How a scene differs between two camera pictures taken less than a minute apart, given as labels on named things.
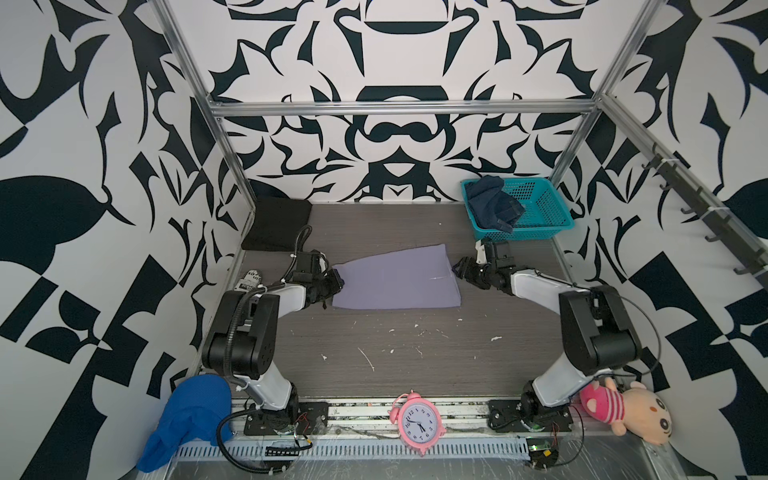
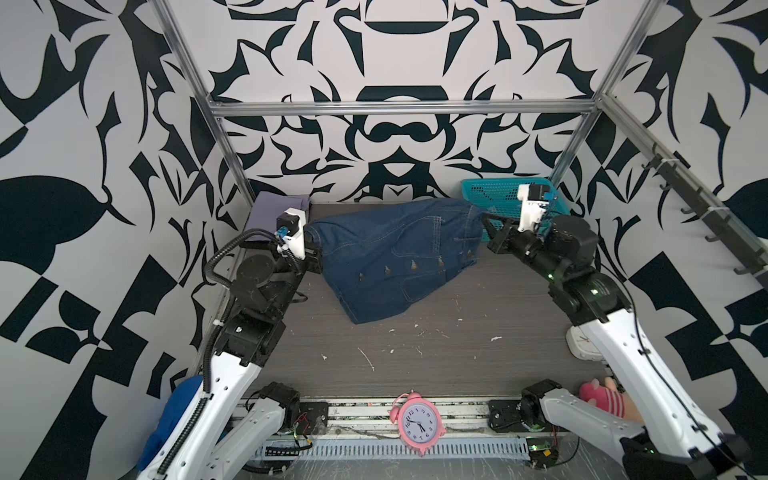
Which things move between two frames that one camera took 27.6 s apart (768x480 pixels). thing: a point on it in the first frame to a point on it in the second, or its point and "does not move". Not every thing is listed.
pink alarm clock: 418,421 does not move
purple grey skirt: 420,278 to 267,207
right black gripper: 466,269 to 503,238
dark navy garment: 492,206 to 374,261
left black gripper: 336,283 to 308,262
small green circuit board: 543,451 does not move
